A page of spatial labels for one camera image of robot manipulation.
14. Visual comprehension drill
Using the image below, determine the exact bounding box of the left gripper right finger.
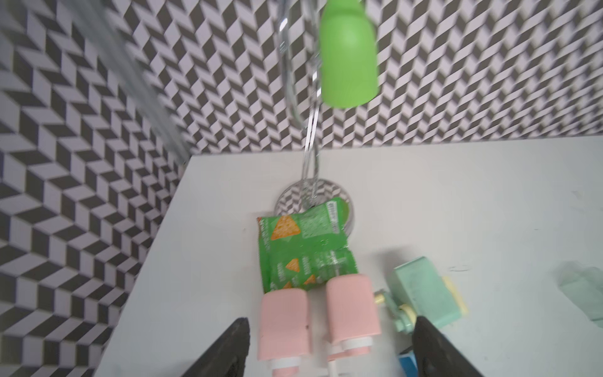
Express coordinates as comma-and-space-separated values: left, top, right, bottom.
412, 317, 483, 377

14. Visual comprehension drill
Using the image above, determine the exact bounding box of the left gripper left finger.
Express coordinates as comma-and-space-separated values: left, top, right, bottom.
182, 317, 251, 377

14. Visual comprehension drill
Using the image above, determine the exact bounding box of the mint green pencil sharpener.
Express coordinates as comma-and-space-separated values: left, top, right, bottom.
375, 257, 468, 335

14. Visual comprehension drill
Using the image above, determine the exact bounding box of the blue pencil sharpener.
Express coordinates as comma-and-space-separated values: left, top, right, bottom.
398, 349, 419, 377

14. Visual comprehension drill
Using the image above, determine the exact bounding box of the green snack packet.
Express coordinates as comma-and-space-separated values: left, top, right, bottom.
257, 197, 358, 293

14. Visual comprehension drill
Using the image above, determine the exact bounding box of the green plastic cup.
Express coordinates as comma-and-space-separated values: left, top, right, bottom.
319, 0, 378, 109

